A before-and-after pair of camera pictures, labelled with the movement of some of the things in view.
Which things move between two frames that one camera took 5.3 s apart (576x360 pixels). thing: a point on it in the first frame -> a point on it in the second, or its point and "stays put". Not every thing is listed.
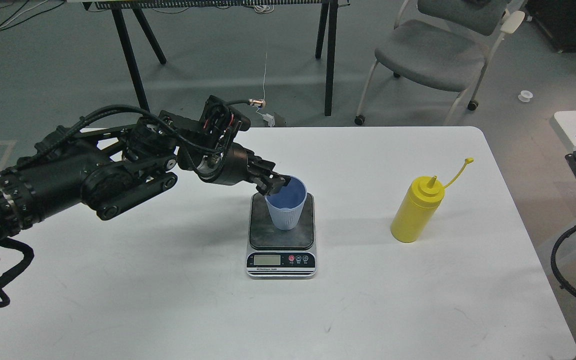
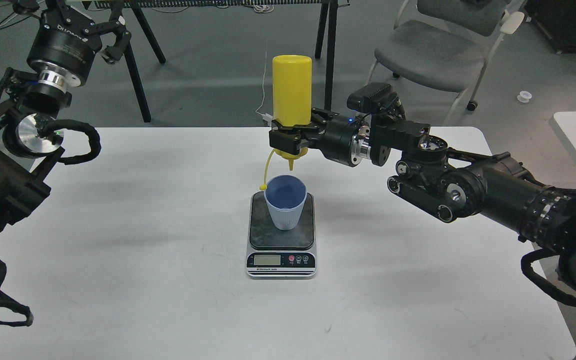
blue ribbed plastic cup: x=287 y=203 stays put
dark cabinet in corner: x=572 y=25 stays put
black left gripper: x=237 y=164 -> x=66 y=41
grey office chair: x=443 y=45 stays put
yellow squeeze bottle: x=425 y=194 -> x=292 y=97
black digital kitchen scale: x=275 y=252 stays put
